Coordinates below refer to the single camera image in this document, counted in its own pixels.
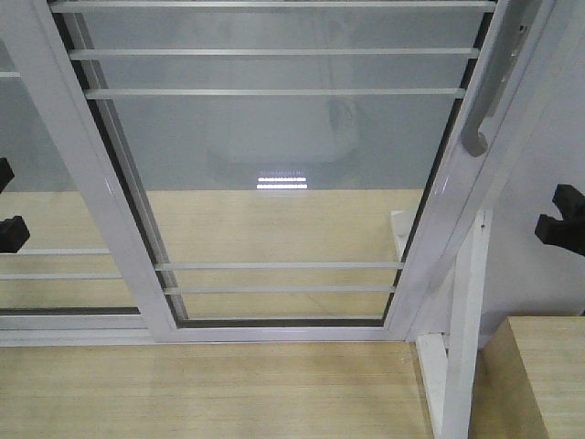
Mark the light wooden box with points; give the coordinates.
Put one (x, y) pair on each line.
(530, 380)

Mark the white sliding glass door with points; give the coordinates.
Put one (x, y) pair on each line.
(289, 163)

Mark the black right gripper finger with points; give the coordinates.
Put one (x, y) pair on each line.
(569, 202)
(567, 233)

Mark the white floor track rail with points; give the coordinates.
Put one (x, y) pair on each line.
(117, 337)

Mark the grey metal door handle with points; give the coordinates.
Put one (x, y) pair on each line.
(472, 140)

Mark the white door frame post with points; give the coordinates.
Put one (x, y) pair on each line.
(468, 294)

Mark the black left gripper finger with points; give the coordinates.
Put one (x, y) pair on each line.
(6, 173)
(13, 235)

